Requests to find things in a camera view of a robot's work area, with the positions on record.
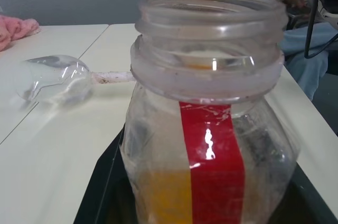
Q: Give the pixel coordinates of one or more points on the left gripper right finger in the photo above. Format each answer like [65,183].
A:
[309,203]

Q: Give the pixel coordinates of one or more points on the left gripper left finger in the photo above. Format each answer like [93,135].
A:
[105,181]

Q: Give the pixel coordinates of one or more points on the plastic bottle with orange juice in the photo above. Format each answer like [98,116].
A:
[211,155]

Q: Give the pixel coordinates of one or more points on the clear wine glass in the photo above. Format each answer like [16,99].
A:
[58,76]

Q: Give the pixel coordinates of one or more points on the person in blue jeans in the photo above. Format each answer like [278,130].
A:
[309,57]

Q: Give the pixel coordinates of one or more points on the pink cloth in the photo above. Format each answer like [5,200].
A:
[16,29]

